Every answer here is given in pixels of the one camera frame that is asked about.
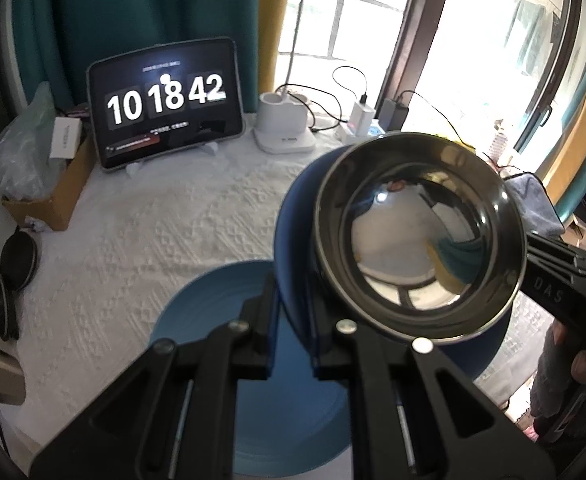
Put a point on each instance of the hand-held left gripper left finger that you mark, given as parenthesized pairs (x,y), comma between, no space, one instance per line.
(271,325)

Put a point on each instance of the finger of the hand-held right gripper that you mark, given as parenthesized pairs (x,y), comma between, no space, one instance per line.
(558,255)

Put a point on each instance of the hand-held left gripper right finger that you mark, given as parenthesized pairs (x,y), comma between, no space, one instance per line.
(373,385)

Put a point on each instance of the blue plate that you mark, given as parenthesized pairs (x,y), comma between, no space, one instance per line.
(208,305)

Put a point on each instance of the large blue bowl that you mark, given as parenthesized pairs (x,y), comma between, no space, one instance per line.
(298,220)

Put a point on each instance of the steel bowl light blue outside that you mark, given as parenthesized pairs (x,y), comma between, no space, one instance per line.
(423,240)

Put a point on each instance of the grey towel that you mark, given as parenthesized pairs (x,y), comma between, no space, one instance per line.
(535,202)

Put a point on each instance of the white desk lamp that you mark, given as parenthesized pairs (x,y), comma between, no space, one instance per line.
(283,125)

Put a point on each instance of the white power strip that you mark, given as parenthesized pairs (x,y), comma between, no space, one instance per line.
(345,132)

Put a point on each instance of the black charger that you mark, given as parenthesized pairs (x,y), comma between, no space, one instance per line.
(392,112)

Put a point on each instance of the hanging light blue towel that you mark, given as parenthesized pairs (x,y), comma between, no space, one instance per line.
(525,30)

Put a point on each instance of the white charger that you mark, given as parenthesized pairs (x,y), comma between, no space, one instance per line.
(360,115)

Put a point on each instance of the cardboard box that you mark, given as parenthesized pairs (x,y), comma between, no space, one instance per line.
(68,190)

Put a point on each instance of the tablet showing clock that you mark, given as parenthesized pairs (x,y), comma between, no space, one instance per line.
(165,102)

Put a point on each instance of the small white box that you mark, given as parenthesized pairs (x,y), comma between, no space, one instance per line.
(65,137)

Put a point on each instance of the clear plastic bag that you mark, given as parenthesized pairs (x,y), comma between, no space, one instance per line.
(20,155)

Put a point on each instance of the teal curtain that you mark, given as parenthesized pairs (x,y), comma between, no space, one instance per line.
(138,5)

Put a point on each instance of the black door frame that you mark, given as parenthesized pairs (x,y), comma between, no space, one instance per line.
(415,35)

